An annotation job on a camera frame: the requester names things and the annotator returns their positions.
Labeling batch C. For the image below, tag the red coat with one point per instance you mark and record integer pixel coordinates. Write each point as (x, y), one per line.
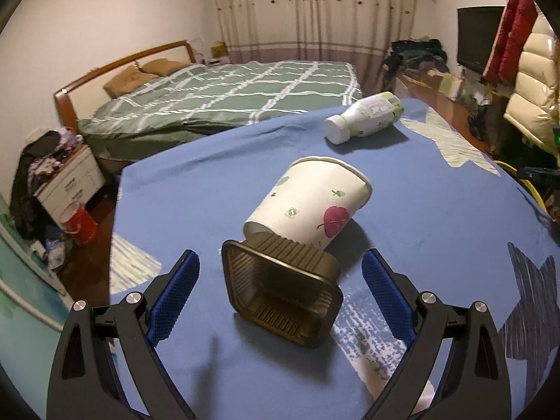
(512, 35)

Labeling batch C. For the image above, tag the brown plastic tray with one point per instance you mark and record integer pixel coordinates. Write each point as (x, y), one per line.
(280, 288)

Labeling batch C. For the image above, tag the cream down jacket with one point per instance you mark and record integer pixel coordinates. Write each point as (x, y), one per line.
(536, 83)

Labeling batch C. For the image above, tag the black television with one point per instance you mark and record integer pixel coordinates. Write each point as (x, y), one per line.
(479, 39)

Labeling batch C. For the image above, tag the wooden headboard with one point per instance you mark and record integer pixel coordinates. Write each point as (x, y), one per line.
(87, 78)

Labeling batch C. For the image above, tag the small tan box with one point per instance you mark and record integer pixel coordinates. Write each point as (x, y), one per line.
(219, 50)

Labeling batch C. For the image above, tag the wooden desk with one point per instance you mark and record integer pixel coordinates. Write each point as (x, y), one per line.
(424, 96)

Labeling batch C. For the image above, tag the printed paper cup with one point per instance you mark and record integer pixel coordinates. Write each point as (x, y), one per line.
(306, 201)

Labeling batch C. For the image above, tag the clothes heap on desk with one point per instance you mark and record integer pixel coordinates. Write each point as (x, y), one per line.
(415, 57)

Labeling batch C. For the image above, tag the brown pillow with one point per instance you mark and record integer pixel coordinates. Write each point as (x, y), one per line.
(127, 81)
(164, 66)

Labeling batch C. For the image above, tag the bed with green plaid bedding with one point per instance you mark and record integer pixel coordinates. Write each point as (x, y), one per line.
(240, 92)

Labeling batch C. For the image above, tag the green and white bottle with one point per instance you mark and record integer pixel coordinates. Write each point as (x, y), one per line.
(367, 118)

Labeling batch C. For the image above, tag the white nightstand with clothes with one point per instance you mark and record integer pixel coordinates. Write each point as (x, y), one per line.
(39, 157)

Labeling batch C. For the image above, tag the wardrobe sliding door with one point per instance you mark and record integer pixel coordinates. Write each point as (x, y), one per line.
(22, 280)

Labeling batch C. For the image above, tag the red bucket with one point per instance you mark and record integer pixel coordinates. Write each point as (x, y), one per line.
(81, 225)

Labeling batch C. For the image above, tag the yellow-rimmed bin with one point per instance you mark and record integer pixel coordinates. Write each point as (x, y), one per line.
(532, 184)

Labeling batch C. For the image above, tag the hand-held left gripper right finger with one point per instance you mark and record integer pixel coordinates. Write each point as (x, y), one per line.
(389, 297)

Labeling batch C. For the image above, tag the striped beige curtain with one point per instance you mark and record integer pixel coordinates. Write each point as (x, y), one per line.
(315, 8)

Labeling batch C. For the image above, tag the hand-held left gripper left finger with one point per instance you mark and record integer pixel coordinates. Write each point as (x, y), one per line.
(175, 297)

